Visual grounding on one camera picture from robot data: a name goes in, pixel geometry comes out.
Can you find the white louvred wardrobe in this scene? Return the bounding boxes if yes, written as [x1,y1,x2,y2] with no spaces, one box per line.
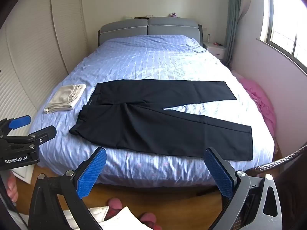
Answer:
[0,0,88,185]

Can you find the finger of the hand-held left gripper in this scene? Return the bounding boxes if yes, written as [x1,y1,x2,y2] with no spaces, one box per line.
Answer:
[25,126,57,149]
[0,115,31,137]

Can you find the dark wicker chair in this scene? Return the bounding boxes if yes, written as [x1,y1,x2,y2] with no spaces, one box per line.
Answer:
[246,144,307,230]

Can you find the pink blanket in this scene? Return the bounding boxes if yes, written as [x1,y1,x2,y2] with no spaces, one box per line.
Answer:
[236,77,276,135]

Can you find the bed with blue floral sheet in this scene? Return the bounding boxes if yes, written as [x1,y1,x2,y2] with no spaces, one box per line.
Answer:
[36,35,275,188]

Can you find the black pants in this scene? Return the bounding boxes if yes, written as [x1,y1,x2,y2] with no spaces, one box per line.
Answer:
[69,80,253,160]

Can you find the white nightstand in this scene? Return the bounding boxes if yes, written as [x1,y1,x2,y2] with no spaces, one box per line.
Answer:
[203,42,227,64]

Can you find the white cloth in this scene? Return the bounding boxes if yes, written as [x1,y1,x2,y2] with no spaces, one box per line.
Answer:
[64,206,154,230]

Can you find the grey padded headboard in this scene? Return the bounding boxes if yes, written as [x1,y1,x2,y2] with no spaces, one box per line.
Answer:
[97,17,204,47]

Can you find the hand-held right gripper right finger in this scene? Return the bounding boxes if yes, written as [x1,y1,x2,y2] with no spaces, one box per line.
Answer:
[204,148,282,230]

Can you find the cream folded garment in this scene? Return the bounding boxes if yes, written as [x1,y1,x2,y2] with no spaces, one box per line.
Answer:
[44,84,87,114]

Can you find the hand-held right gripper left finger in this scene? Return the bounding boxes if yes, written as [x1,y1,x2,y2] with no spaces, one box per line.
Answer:
[29,147,107,230]

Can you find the window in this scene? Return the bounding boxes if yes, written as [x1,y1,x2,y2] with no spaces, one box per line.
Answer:
[259,0,307,72]

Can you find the grey-green curtain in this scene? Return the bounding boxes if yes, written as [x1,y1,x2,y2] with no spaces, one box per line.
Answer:
[225,0,243,67]

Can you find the pink slipper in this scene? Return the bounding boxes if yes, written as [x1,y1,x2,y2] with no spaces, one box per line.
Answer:
[139,212,158,230]
[106,198,124,221]

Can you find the person's left hand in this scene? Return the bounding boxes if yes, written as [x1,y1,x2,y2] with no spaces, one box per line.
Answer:
[5,171,19,203]

